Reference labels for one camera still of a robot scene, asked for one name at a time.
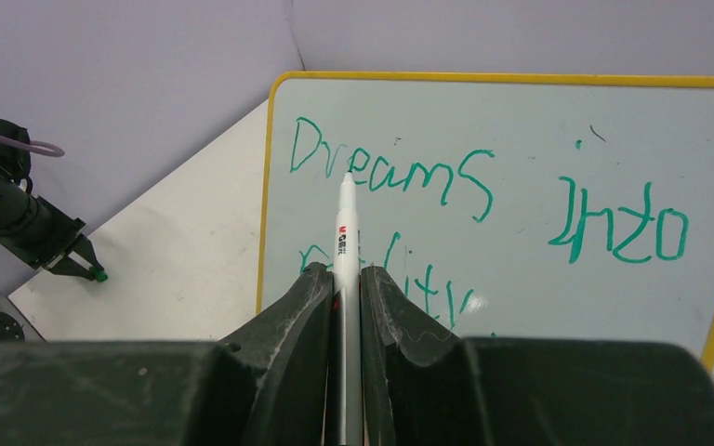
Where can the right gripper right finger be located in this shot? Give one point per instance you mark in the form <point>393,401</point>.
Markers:
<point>425,385</point>

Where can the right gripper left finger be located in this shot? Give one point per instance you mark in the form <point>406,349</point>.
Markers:
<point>263,384</point>

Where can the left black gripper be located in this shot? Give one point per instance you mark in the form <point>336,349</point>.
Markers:
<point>31,228</point>

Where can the green marker cap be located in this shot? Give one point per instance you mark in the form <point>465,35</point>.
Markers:
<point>99,275</point>

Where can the white marker pen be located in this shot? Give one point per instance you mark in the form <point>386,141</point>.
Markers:
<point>345,410</point>

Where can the yellow framed whiteboard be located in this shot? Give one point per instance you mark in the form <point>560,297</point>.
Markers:
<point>533,205</point>

